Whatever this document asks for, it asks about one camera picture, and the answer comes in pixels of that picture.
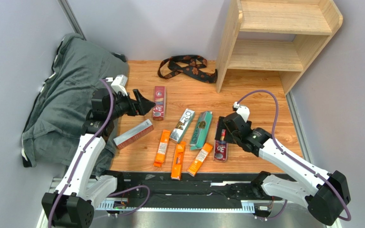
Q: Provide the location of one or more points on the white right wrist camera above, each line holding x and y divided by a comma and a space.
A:
242, 110

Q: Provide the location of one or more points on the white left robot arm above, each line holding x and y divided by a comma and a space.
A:
73, 203

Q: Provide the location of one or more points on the silver red toothpaste box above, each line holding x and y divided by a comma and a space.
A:
133, 134

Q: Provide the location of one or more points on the silver teal Oral toothpaste box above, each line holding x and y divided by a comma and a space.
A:
182, 125

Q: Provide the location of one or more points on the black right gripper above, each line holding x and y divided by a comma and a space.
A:
225, 133

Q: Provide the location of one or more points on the dark green pillow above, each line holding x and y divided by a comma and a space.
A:
54, 126

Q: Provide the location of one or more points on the orange toothpaste box right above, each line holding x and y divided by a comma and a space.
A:
199, 160

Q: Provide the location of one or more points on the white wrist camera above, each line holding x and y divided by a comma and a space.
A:
118, 84
242, 110

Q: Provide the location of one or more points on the red 3D toothpaste box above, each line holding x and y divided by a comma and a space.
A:
160, 96
220, 151

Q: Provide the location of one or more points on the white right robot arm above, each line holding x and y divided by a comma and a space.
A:
325, 195

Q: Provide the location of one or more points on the orange toothpaste box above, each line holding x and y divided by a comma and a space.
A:
199, 160
162, 148
176, 171

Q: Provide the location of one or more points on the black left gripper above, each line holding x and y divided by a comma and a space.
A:
133, 105

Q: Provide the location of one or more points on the orange toothpaste box middle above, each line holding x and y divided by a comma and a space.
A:
176, 171

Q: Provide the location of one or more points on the wooden two-tier shelf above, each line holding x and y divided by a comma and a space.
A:
312, 22

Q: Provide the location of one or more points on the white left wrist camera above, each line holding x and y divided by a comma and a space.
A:
118, 84

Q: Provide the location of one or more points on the orange toothpaste box left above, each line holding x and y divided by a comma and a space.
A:
162, 148

